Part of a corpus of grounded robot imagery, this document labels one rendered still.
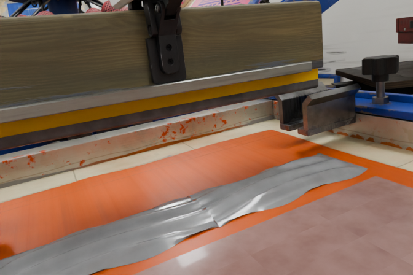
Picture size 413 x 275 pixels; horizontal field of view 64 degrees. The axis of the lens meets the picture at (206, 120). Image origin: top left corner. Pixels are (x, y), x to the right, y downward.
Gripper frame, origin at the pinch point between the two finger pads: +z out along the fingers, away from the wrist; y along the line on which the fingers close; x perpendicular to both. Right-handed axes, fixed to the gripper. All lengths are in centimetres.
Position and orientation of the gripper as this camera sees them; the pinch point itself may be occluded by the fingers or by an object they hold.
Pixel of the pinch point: (159, 59)
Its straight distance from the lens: 32.1
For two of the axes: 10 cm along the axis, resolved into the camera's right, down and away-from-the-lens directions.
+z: 1.2, 9.7, 2.2
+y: 4.4, 1.4, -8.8
